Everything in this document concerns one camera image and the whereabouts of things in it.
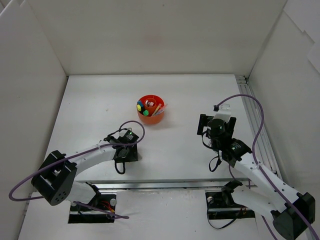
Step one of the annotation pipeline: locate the green capped black highlighter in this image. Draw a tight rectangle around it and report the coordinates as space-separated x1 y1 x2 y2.
142 110 149 116

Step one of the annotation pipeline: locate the yellow clear gel pen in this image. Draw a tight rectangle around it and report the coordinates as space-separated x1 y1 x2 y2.
152 103 162 116

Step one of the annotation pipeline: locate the yellow capped black highlighter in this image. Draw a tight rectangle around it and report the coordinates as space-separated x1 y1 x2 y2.
136 104 142 112

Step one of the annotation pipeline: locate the orange round compartment container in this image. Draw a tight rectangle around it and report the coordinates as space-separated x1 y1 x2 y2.
136 94 166 125

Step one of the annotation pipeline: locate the blue capped black highlighter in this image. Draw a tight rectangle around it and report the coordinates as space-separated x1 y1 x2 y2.
137 100 144 107

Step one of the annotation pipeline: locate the pink white mini stapler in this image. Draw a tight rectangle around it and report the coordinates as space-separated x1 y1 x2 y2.
145 100 155 107

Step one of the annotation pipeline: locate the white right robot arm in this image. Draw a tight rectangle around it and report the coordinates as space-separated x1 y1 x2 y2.
197 114 316 240

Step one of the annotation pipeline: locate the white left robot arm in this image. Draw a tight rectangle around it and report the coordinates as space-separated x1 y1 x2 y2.
31 129 139 210

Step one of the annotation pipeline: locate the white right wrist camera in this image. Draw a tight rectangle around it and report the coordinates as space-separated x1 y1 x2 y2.
213 103 232 123

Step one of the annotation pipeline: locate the aluminium front rail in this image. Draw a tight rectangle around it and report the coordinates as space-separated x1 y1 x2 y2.
74 177 260 192

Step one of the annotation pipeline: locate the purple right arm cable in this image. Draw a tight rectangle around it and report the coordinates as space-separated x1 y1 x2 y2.
216 94 320 240

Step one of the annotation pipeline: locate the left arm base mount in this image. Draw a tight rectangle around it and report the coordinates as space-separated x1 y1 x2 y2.
68 182 117 224

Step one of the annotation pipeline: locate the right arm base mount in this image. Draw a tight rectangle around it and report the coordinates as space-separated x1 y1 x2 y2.
205 180 256 230

